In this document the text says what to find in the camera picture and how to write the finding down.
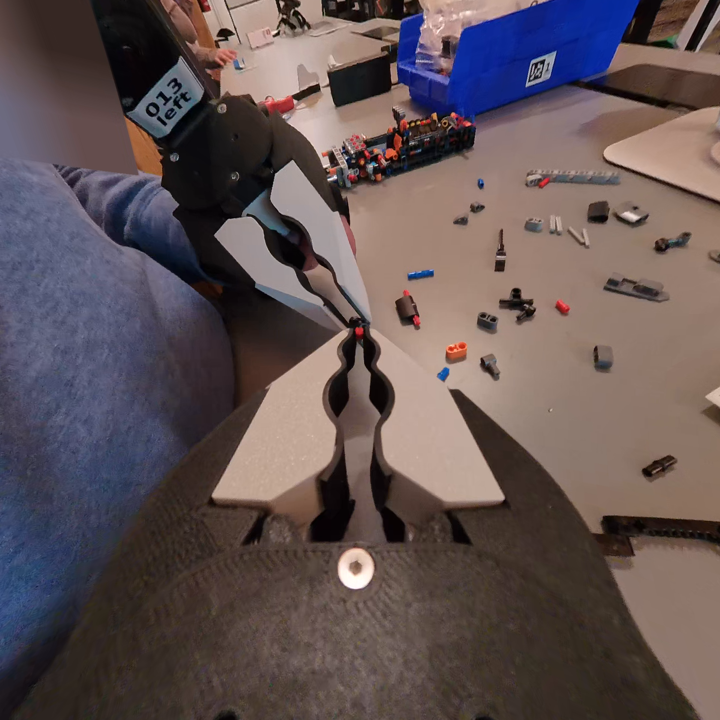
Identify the black box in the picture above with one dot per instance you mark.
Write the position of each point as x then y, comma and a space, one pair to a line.
360, 79

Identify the person's left hand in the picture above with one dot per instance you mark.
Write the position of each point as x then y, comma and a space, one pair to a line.
351, 239

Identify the another person's forearm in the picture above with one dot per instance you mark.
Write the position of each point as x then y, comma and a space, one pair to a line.
199, 52

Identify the clear plastic bag of parts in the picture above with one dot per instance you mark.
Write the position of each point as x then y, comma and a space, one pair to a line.
444, 28

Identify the long grey lego beam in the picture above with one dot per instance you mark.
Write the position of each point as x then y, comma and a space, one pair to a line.
585, 178

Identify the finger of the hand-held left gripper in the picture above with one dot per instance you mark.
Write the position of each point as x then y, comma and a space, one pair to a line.
318, 214
259, 259

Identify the grey lego panel piece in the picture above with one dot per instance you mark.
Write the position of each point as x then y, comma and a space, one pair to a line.
631, 214

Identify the black patterned mat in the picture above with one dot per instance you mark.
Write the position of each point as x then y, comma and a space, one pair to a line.
647, 87

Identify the dark shelf unit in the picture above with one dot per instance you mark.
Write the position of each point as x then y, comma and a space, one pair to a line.
365, 8

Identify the lego car chassis assembly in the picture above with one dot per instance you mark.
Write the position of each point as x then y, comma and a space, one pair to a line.
399, 149

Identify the brown wooden furniture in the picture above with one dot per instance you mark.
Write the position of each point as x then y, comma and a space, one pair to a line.
140, 152

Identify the black lego pin connector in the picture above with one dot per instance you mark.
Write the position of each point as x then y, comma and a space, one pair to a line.
526, 313

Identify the black curved lego piece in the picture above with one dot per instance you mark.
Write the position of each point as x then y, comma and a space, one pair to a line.
598, 211

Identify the black lego connector red pins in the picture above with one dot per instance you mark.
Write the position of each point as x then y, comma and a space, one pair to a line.
407, 307

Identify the dark grey curved lego piece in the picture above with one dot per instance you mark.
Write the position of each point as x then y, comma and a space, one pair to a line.
603, 356

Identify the black lego pin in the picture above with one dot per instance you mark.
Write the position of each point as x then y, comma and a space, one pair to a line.
659, 466

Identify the dark grey lego pin connector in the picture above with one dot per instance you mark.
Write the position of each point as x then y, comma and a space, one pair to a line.
489, 363

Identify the white monitor stand base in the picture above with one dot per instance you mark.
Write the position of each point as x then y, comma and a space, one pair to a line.
664, 152

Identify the black and blue lego connector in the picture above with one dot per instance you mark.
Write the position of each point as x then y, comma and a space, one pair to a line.
672, 242

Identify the white card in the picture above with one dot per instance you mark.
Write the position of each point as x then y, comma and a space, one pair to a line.
260, 37

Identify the blue storage bin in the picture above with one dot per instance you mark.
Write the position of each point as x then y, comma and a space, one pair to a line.
495, 73

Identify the orange two-hole lego beam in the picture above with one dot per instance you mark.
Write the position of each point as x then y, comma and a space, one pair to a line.
457, 351

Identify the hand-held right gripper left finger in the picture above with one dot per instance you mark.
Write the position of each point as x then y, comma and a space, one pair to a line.
275, 450

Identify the black tripod figure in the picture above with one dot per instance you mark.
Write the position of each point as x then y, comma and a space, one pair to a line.
291, 14

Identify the black lego axle with connector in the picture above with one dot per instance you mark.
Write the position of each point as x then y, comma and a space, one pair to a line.
499, 256

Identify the person's left forearm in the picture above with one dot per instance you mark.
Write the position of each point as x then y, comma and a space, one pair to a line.
140, 214

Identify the dark grey two-hole lego beam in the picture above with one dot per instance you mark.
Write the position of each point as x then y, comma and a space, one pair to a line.
487, 320

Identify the black lego gear rack assembly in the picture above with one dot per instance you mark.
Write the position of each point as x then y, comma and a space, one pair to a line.
658, 529

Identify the long blue lego pin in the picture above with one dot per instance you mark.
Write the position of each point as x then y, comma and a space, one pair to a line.
421, 274

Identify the black lego T connector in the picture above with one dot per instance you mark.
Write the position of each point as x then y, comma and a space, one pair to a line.
513, 301

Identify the grey wedge-shaped part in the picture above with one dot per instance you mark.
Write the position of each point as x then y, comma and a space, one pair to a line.
306, 81

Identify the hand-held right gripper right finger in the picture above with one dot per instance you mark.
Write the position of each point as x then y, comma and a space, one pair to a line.
439, 450

